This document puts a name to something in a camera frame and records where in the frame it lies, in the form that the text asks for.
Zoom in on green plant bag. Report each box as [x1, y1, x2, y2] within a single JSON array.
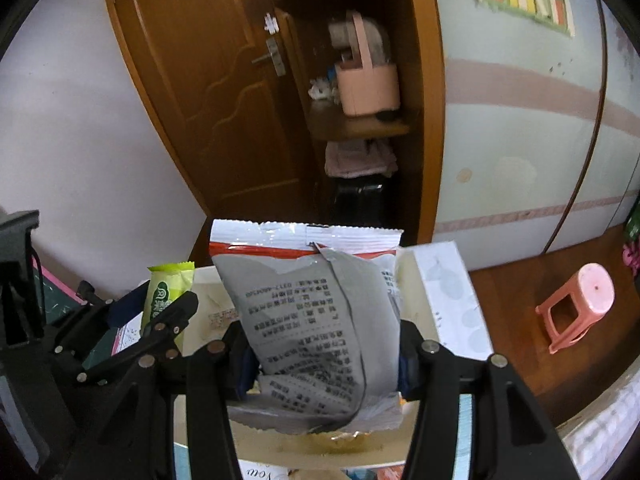
[[625, 205, 640, 246]]

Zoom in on green chalkboard pink frame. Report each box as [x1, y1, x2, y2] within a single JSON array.
[[32, 255, 121, 361]]

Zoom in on folded pink towels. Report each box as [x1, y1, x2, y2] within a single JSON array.
[[325, 140, 398, 178]]

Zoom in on white plastic storage bin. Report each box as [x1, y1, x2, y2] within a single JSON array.
[[172, 247, 443, 471]]

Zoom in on checked bed sheet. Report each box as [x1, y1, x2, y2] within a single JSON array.
[[555, 370, 640, 480]]

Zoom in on brown wooden door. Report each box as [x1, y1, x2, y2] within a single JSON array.
[[102, 0, 321, 221]]

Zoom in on small toys on shelf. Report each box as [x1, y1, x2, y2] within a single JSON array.
[[307, 67, 341, 103]]

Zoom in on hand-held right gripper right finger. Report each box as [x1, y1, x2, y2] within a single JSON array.
[[397, 320, 573, 480]]

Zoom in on pink plastic stool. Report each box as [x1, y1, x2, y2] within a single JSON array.
[[535, 263, 615, 356]]

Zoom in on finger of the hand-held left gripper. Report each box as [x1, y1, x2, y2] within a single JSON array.
[[47, 291, 200, 386], [75, 280, 151, 328]]

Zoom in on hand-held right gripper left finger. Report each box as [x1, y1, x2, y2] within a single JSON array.
[[65, 320, 261, 480]]

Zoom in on small green snack packet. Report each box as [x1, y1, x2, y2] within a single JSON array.
[[142, 263, 196, 336]]

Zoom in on wooden corner shelf unit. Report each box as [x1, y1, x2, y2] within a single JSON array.
[[257, 0, 446, 246]]

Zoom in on white grey snack bag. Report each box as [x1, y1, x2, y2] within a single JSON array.
[[209, 219, 405, 436]]

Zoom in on pink handled basket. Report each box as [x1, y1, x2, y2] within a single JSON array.
[[334, 10, 401, 116]]

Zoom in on pink toy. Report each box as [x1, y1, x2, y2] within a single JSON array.
[[620, 245, 640, 276]]

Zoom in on pale floral wardrobe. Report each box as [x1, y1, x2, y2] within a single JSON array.
[[430, 0, 640, 256]]

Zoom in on metal door handle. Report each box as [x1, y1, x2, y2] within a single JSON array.
[[251, 37, 287, 77]]

